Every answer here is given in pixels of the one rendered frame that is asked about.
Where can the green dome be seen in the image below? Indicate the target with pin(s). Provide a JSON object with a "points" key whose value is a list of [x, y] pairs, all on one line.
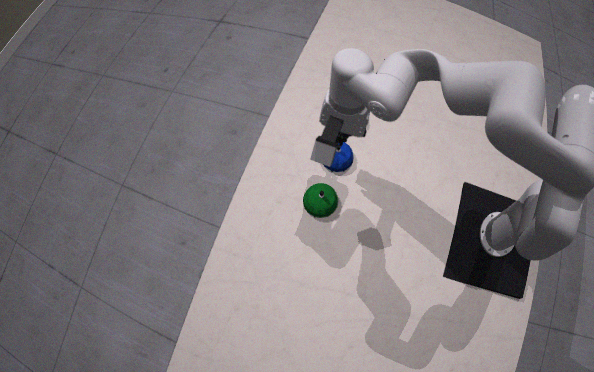
{"points": [[320, 200]]}

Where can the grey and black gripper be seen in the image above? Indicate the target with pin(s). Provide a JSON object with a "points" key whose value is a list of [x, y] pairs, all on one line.
{"points": [[353, 126]]}

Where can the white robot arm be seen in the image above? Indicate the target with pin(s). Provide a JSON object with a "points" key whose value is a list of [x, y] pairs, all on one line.
{"points": [[512, 95]]}

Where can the blue dome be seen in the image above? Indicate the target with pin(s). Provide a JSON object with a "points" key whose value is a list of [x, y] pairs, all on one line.
{"points": [[343, 159]]}

